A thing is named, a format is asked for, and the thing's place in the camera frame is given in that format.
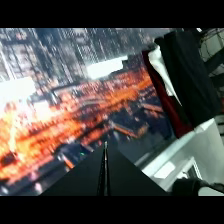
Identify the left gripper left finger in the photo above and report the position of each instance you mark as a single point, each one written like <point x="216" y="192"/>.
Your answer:
<point x="83" y="178"/>

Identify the white garment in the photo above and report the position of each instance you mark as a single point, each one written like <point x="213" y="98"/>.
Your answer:
<point x="160" y="66"/>

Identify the red garment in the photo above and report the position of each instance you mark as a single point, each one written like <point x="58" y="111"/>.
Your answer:
<point x="173" y="115"/>

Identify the black garment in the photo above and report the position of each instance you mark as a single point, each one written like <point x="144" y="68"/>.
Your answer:
<point x="188" y="76"/>

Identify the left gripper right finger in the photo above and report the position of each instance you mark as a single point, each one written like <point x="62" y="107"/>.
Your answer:
<point x="133" y="178"/>

